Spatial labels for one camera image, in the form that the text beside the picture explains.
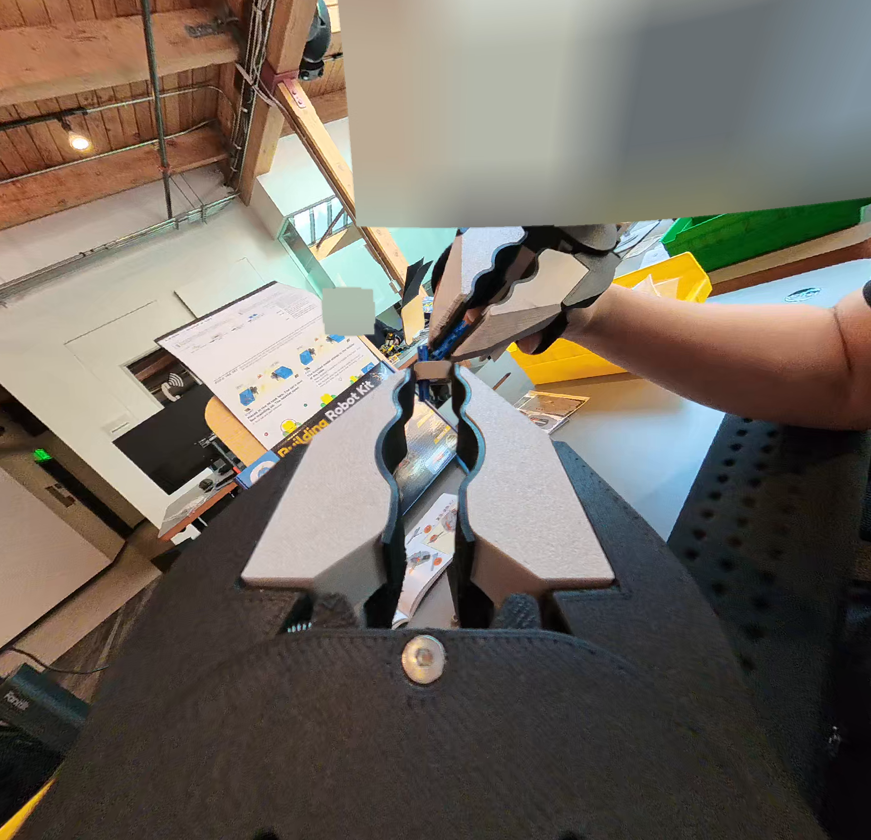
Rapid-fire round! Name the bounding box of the yellow parts bin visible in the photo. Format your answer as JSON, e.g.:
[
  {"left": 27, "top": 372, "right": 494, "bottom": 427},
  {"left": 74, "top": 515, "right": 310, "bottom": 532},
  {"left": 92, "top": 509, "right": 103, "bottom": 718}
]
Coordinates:
[{"left": 0, "top": 777, "right": 57, "bottom": 840}]

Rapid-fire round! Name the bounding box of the printed instruction sheet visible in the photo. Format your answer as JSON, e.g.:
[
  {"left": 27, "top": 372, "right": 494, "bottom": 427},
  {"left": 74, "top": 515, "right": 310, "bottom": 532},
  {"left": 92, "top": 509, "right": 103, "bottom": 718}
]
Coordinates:
[{"left": 155, "top": 281, "right": 382, "bottom": 449}]

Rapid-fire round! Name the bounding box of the black wall panel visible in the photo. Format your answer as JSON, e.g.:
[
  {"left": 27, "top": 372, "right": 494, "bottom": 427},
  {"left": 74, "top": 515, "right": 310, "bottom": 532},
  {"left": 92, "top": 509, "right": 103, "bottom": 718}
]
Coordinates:
[{"left": 112, "top": 384, "right": 235, "bottom": 494}]

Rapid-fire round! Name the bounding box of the person's right hand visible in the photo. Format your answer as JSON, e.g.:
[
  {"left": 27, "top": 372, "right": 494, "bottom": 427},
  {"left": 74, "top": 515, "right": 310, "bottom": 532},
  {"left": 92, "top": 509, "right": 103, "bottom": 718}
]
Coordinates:
[{"left": 517, "top": 289, "right": 618, "bottom": 358}]

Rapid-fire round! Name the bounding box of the black portable device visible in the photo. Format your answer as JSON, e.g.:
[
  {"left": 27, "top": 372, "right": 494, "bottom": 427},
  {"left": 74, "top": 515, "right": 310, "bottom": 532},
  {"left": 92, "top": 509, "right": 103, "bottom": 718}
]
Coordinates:
[{"left": 0, "top": 663, "right": 89, "bottom": 752}]

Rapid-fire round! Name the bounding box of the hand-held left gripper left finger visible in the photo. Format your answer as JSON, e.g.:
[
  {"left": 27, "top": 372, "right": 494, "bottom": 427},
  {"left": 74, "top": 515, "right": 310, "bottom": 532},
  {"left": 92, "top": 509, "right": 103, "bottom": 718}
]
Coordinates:
[{"left": 240, "top": 369, "right": 417, "bottom": 625}]

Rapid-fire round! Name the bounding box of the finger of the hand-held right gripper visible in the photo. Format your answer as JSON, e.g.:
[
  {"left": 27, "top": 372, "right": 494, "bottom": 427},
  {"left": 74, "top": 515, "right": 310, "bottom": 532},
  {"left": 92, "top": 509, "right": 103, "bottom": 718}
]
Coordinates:
[
  {"left": 429, "top": 226, "right": 528, "bottom": 351},
  {"left": 451, "top": 250, "right": 593, "bottom": 365}
]

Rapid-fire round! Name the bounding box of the robot kit box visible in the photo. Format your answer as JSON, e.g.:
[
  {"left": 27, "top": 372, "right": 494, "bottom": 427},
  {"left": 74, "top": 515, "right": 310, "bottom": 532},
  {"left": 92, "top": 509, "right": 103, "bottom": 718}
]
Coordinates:
[{"left": 235, "top": 360, "right": 458, "bottom": 514}]

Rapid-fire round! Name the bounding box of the black studded board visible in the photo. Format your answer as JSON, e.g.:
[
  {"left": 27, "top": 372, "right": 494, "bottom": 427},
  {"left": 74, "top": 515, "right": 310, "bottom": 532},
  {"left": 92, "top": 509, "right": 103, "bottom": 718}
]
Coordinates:
[{"left": 667, "top": 415, "right": 871, "bottom": 840}]

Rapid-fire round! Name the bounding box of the yellow plastic bin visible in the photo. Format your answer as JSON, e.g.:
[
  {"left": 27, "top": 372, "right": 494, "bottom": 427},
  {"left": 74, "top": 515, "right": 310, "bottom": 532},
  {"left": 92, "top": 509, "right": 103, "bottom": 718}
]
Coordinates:
[{"left": 507, "top": 251, "right": 713, "bottom": 386}]

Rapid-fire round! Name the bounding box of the green plastic bin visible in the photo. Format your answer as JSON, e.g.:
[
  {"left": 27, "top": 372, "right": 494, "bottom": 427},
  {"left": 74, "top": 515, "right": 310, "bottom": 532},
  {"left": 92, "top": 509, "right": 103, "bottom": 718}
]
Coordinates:
[{"left": 661, "top": 199, "right": 871, "bottom": 274}]

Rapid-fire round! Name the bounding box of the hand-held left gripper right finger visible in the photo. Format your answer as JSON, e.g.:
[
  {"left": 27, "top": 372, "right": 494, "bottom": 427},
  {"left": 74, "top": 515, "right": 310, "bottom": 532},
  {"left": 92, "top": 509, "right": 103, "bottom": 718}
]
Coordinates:
[{"left": 449, "top": 364, "right": 617, "bottom": 625}]

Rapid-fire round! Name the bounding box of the person's right forearm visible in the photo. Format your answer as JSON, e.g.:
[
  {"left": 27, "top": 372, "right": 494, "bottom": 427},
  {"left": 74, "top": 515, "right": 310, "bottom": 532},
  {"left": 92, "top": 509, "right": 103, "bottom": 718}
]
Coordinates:
[{"left": 609, "top": 283, "right": 871, "bottom": 433}]

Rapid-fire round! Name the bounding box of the open white instruction booklet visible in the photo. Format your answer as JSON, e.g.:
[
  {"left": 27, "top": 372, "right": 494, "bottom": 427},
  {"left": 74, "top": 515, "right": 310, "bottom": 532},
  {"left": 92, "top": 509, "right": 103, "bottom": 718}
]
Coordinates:
[{"left": 395, "top": 493, "right": 458, "bottom": 626}]

